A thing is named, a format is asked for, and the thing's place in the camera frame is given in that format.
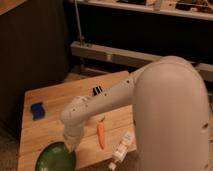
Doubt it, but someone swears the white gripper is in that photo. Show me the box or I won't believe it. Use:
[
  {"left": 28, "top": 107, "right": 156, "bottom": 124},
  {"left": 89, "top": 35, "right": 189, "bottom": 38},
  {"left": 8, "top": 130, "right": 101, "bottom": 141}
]
[{"left": 64, "top": 134, "right": 82, "bottom": 151}]

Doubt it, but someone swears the green ceramic bowl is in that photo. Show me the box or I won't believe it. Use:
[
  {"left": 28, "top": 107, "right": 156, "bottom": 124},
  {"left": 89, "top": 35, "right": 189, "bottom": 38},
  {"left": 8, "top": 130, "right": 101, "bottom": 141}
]
[{"left": 35, "top": 142, "right": 77, "bottom": 171}]

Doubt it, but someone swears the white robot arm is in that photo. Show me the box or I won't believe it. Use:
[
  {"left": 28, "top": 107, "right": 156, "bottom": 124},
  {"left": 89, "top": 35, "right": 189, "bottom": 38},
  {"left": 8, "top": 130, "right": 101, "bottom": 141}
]
[{"left": 61, "top": 56, "right": 211, "bottom": 171}]

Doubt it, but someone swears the orange carrot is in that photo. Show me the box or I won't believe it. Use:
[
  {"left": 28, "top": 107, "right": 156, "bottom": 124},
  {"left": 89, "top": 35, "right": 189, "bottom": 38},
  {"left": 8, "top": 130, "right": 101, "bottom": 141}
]
[{"left": 97, "top": 118, "right": 105, "bottom": 149}]

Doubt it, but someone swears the wooden table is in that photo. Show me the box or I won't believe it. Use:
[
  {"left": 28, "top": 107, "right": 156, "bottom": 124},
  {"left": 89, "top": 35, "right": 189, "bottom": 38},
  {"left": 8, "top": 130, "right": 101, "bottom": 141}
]
[{"left": 18, "top": 71, "right": 133, "bottom": 171}]

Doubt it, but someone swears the blue sponge block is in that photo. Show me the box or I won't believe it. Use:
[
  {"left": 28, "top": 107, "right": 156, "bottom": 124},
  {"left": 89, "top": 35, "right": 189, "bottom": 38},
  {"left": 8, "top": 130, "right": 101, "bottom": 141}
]
[{"left": 30, "top": 102, "right": 45, "bottom": 120}]

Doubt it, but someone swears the white plastic bottle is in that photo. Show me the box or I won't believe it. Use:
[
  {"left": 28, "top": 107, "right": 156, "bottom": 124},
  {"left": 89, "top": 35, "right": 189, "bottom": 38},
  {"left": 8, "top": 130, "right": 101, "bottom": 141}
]
[{"left": 108, "top": 131, "right": 135, "bottom": 171}]

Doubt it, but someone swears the black white striped block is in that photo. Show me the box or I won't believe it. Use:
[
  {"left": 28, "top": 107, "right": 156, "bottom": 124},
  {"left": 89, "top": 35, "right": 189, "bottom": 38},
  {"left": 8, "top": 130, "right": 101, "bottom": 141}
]
[{"left": 93, "top": 86, "right": 102, "bottom": 96}]

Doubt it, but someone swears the grey metal beam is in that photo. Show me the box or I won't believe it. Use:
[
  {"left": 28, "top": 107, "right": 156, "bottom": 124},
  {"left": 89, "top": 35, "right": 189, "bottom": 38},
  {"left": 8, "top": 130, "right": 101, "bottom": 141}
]
[{"left": 70, "top": 40, "right": 213, "bottom": 82}]

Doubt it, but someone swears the metal pole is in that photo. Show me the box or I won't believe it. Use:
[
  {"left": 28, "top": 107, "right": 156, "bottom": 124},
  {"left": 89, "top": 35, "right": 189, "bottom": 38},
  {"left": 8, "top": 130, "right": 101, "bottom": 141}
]
[{"left": 74, "top": 0, "right": 84, "bottom": 45}]

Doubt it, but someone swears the cluttered shelf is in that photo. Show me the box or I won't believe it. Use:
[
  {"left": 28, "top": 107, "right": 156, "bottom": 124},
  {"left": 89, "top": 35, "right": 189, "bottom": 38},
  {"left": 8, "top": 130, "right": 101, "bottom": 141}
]
[{"left": 68, "top": 0, "right": 213, "bottom": 21}]

